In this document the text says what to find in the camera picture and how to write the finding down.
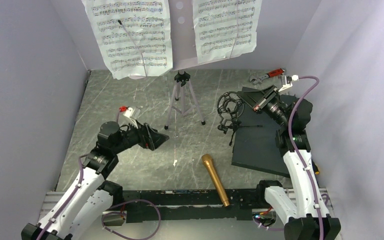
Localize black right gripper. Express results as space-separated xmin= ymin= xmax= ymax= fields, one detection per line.
xmin=236 ymin=84 xmax=290 ymax=129

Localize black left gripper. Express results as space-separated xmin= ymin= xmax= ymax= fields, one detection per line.
xmin=112 ymin=117 xmax=169 ymax=155

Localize black microphone shock-mount stand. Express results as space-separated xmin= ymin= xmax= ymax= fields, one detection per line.
xmin=216 ymin=91 xmax=264 ymax=146

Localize gold microphone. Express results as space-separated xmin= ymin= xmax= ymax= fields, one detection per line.
xmin=201 ymin=154 xmax=230 ymax=207

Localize sheet music page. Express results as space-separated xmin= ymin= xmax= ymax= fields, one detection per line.
xmin=192 ymin=0 xmax=263 ymax=65
xmin=82 ymin=0 xmax=173 ymax=80

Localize lilac perforated music stand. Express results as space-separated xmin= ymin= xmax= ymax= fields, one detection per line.
xmin=127 ymin=0 xmax=259 ymax=131

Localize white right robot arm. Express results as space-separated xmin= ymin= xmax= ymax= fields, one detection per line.
xmin=237 ymin=86 xmax=341 ymax=240

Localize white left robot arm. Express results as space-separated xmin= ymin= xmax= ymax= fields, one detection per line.
xmin=21 ymin=121 xmax=169 ymax=240

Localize dark rectangular equipment case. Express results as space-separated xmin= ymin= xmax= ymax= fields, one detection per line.
xmin=231 ymin=87 xmax=296 ymax=178

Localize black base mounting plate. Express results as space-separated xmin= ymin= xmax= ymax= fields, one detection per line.
xmin=110 ymin=188 xmax=276 ymax=223

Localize red-handled adjustable wrench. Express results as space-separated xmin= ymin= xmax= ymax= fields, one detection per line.
xmin=249 ymin=68 xmax=286 ymax=85

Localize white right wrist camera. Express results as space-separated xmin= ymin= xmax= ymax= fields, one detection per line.
xmin=278 ymin=74 xmax=299 ymax=94

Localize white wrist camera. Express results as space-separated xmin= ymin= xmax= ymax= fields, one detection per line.
xmin=116 ymin=106 xmax=141 ymax=128
xmin=278 ymin=74 xmax=299 ymax=94

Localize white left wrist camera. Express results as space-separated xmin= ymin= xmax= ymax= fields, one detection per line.
xmin=116 ymin=106 xmax=141 ymax=128

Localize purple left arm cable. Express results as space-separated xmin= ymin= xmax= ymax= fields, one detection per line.
xmin=34 ymin=153 xmax=162 ymax=240

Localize yellow-handled screwdriver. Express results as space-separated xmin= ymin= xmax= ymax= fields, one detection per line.
xmin=312 ymin=163 xmax=320 ymax=175

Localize aluminium frame rails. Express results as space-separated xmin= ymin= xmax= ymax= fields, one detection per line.
xmin=32 ymin=76 xmax=342 ymax=240

